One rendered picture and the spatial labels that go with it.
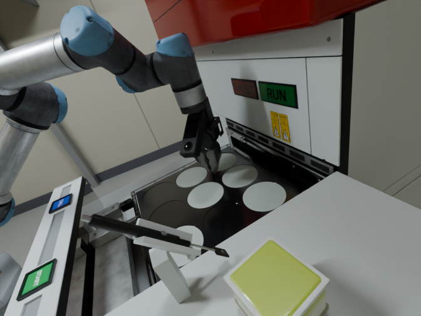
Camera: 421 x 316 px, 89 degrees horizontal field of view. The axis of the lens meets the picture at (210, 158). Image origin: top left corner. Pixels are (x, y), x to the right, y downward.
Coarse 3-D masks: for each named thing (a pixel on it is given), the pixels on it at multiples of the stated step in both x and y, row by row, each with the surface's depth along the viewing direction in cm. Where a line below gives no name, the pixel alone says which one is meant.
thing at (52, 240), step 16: (64, 192) 69; (48, 208) 62; (64, 208) 60; (48, 224) 55; (64, 224) 53; (48, 240) 50; (64, 240) 48; (32, 256) 46; (48, 256) 45; (64, 256) 43; (16, 288) 40; (48, 288) 38; (16, 304) 37; (32, 304) 37; (48, 304) 35
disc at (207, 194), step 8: (200, 184) 61; (208, 184) 60; (216, 184) 59; (192, 192) 59; (200, 192) 58; (208, 192) 57; (216, 192) 56; (192, 200) 56; (200, 200) 55; (208, 200) 55; (216, 200) 54
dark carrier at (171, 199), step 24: (144, 192) 66; (168, 192) 62; (240, 192) 54; (288, 192) 49; (144, 216) 56; (168, 216) 54; (192, 216) 51; (216, 216) 49; (240, 216) 47; (216, 240) 44
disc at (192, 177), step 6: (192, 168) 70; (198, 168) 69; (204, 168) 68; (180, 174) 69; (186, 174) 68; (192, 174) 67; (198, 174) 66; (204, 174) 65; (180, 180) 66; (186, 180) 65; (192, 180) 64; (198, 180) 63; (180, 186) 63; (186, 186) 62
